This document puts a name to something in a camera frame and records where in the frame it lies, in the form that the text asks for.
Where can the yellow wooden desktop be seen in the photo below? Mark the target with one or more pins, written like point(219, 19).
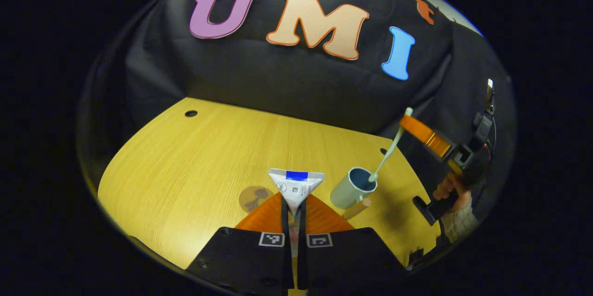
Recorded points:
point(185, 161)

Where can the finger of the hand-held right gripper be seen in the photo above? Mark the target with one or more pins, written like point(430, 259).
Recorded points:
point(424, 134)

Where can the black backdrop cloth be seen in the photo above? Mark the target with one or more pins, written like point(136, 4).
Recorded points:
point(278, 73)

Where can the white toothbrush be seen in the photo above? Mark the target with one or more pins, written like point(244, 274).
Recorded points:
point(387, 152)

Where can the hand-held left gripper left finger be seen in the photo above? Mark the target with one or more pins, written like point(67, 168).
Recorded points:
point(285, 222)

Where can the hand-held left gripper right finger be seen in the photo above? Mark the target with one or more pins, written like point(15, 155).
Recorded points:
point(303, 226)

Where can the white toothpaste tube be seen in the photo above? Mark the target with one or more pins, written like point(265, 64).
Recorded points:
point(294, 189)

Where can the round brown cork coaster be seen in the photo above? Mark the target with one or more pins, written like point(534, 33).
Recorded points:
point(250, 198)

